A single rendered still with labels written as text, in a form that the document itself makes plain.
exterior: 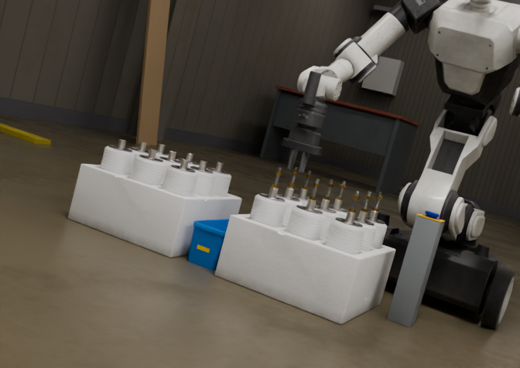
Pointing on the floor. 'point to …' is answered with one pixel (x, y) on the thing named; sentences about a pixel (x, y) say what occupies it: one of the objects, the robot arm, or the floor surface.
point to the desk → (347, 134)
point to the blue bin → (207, 242)
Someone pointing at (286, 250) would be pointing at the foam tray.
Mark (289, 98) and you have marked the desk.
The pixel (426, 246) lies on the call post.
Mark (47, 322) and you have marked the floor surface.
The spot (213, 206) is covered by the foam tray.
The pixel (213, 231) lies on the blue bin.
